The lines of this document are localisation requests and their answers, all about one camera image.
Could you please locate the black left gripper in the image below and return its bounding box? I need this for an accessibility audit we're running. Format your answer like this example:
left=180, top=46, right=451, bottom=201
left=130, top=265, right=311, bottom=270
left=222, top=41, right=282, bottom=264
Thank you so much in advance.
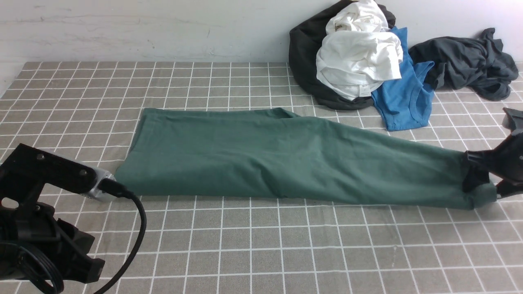
left=1, top=202, right=105, bottom=283

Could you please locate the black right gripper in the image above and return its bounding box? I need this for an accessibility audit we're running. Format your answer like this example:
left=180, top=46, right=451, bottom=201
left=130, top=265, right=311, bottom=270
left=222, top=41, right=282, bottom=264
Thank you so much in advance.
left=463, top=107, right=523, bottom=199

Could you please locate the green long-sleeved shirt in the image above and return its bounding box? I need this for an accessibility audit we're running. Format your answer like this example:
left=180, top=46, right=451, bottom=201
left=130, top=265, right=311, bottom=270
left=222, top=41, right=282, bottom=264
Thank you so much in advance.
left=115, top=108, right=497, bottom=210

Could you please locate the white crumpled shirt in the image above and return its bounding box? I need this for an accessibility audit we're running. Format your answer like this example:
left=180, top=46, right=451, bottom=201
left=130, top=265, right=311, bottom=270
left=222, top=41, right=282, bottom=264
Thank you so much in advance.
left=316, top=0, right=403, bottom=100

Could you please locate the dark grey crumpled garment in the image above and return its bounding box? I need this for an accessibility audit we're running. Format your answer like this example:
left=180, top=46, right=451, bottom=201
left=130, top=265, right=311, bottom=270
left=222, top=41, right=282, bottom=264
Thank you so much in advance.
left=409, top=28, right=518, bottom=102

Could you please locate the blue tank top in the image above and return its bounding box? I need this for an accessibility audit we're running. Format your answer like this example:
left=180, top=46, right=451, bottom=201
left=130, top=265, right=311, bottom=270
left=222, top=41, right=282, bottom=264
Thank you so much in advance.
left=372, top=27, right=434, bottom=131

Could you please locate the grey checkered tablecloth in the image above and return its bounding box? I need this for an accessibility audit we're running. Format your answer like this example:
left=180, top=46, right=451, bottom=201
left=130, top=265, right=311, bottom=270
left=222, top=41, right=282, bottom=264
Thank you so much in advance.
left=0, top=62, right=522, bottom=294

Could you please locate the black garment under white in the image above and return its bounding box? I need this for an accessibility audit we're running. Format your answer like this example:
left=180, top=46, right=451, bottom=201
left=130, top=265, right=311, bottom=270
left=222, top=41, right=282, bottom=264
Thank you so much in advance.
left=289, top=0, right=396, bottom=111

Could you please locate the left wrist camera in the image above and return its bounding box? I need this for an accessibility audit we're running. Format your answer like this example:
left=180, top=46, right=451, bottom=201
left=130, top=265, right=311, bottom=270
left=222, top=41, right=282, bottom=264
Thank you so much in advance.
left=1, top=143, right=116, bottom=202

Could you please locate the black left camera cable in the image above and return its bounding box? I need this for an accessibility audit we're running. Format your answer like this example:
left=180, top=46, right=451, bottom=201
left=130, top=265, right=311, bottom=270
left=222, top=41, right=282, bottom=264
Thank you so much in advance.
left=92, top=178, right=148, bottom=294

